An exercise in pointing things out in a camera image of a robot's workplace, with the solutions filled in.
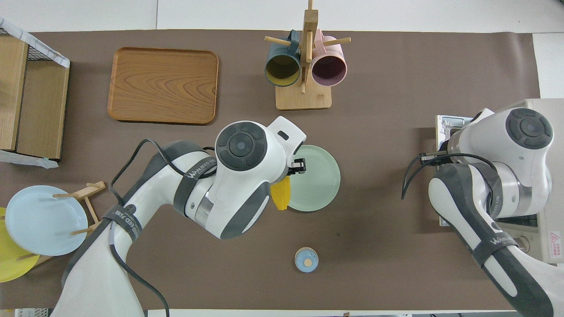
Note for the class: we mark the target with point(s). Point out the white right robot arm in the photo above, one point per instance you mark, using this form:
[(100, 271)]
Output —
[(528, 127)]

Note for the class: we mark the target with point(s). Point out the wooden plate rack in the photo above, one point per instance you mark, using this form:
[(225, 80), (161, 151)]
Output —
[(105, 221)]

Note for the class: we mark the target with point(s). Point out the light blue plate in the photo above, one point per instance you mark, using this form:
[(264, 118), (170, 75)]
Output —
[(44, 222)]

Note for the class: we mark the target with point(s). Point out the yellow corn cob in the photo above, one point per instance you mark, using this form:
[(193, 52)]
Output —
[(282, 196)]

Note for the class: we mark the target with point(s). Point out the wooden mug tree stand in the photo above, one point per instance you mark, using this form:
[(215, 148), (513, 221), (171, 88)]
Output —
[(304, 99)]

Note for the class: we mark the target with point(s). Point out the white plastic sheet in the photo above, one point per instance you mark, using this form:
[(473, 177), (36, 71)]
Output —
[(26, 158)]

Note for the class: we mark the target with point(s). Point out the red warning sticker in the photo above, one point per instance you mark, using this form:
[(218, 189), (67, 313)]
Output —
[(555, 244)]

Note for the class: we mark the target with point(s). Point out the wooden shelf box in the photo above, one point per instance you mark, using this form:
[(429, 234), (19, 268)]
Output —
[(39, 110)]

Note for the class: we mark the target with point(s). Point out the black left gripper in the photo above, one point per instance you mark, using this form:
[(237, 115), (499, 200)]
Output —
[(298, 165)]

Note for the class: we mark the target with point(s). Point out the white marbled sheet strip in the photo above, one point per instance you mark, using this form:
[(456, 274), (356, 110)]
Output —
[(44, 48)]

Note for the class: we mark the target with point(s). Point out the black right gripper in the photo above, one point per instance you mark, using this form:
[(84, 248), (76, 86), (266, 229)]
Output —
[(434, 158)]

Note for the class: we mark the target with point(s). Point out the brown table cover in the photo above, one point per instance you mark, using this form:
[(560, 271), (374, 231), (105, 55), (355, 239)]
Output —
[(374, 198)]

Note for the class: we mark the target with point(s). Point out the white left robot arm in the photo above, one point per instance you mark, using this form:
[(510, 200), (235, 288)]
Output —
[(242, 145)]

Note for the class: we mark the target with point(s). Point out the small blue lid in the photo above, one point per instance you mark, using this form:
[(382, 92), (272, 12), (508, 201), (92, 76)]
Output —
[(306, 259)]

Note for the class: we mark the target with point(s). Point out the beige toaster oven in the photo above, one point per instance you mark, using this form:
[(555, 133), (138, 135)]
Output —
[(558, 207)]

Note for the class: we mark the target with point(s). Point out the white slotted crate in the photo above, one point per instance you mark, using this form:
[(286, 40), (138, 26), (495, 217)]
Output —
[(31, 313)]

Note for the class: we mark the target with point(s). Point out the yellow plate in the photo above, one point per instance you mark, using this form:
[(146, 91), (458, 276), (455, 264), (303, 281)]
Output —
[(11, 268)]

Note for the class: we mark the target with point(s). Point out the dark blue mug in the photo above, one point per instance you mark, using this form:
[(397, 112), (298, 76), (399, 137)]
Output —
[(282, 70)]

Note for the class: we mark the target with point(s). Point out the wooden serving tray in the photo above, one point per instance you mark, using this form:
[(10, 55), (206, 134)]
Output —
[(163, 86)]

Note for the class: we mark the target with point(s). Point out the beige oven knob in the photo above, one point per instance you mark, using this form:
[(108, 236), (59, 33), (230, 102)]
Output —
[(522, 242)]

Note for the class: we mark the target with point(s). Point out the pink mug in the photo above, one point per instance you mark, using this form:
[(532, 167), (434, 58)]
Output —
[(328, 70)]

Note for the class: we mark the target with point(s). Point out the pale green plate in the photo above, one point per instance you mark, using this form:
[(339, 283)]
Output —
[(317, 180)]

